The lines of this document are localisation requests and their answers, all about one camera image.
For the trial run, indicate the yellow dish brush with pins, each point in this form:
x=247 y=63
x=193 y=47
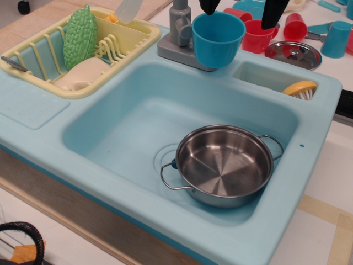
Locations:
x=303 y=90

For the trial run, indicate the blue plastic cup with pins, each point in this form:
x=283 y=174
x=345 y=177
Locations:
x=337 y=39
x=217 y=38

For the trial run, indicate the stainless steel pot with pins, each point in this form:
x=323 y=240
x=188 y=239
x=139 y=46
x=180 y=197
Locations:
x=226 y=166

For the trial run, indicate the red plastic cup lying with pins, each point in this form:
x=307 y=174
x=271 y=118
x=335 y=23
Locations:
x=295 y=28

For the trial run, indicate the black caster wheel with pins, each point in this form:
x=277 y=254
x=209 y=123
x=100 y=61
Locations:
x=23 y=7

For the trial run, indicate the yellow dish rack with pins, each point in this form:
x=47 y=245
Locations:
x=117 y=44

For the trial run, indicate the white plastic knife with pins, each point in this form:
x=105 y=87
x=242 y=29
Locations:
x=127 y=10

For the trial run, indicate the grey toy faucet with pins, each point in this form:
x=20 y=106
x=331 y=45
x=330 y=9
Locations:
x=177 y=44

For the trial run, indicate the cream plastic bread toy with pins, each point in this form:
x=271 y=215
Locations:
x=83 y=74

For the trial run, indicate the teal plastic plate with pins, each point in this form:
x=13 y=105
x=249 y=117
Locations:
x=250 y=5

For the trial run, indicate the orange cloth piece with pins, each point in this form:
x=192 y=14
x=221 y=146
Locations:
x=22 y=254

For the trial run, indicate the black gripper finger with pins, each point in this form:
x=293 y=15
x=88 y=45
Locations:
x=273 y=10
x=209 y=6

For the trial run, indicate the green bitter melon toy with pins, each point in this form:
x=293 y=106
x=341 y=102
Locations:
x=80 y=37

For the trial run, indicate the red plastic cup front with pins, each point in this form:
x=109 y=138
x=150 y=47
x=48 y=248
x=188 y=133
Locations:
x=256 y=39

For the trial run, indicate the orange toy piece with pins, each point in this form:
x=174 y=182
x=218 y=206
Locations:
x=111 y=18

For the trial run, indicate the red cup behind blue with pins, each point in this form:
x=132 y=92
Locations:
x=242 y=15

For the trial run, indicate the grey metal spoon handle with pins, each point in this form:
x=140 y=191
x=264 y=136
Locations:
x=13 y=64

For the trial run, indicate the black clamp at right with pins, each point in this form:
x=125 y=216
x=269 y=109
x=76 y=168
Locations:
x=345 y=104

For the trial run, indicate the steel pot lid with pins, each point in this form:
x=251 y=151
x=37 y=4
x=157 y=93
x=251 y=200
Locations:
x=295 y=53

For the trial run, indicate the teal plastic utensil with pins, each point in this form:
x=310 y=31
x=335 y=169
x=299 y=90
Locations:
x=320 y=29

